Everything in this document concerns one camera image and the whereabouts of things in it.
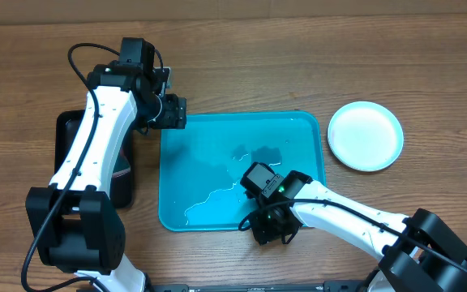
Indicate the green and pink sponge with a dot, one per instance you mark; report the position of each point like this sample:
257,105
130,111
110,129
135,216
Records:
121,167

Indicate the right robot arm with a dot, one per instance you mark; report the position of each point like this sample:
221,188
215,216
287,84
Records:
417,253

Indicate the light blue plate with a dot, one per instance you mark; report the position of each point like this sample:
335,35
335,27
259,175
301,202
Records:
365,136

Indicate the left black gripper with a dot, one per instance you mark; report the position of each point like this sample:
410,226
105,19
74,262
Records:
176,115

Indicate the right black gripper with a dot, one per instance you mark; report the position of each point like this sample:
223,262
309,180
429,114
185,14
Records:
271,232

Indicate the teal plastic tray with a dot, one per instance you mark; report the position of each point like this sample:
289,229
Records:
201,166

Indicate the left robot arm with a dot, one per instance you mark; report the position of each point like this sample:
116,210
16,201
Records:
74,221

